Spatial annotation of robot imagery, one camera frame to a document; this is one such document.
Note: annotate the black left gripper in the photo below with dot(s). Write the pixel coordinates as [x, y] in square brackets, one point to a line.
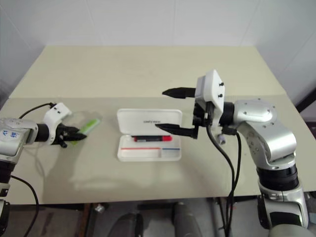
[61, 135]

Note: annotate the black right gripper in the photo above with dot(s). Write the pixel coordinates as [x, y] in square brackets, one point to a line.
[203, 114]

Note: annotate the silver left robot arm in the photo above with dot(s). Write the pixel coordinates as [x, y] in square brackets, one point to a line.
[14, 138]

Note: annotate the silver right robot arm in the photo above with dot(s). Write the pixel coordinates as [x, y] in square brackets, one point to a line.
[271, 138]

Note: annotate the green marker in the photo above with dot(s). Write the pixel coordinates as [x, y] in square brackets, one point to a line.
[90, 125]

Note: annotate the white plastic pencil case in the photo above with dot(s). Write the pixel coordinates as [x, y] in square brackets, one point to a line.
[149, 134]

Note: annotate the red marker with black body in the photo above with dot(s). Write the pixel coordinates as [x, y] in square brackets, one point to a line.
[153, 139]

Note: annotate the green pen in plastic bag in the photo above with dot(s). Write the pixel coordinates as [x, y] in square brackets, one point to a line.
[91, 115]

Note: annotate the small grey plug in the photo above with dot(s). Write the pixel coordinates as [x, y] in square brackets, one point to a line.
[222, 139]

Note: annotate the small silver metal fitting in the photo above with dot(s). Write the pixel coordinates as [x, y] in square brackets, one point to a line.
[99, 208]

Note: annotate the black rounded shape under table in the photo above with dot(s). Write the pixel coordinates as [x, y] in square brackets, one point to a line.
[129, 225]

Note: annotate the grey rounded shape under table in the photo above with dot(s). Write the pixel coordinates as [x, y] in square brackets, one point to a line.
[188, 221]

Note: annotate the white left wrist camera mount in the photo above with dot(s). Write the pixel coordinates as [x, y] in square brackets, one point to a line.
[55, 113]

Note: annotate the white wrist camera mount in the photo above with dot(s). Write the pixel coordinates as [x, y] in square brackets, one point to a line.
[213, 91]
[55, 113]

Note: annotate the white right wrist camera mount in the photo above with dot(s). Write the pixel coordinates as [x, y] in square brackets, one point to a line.
[213, 91]

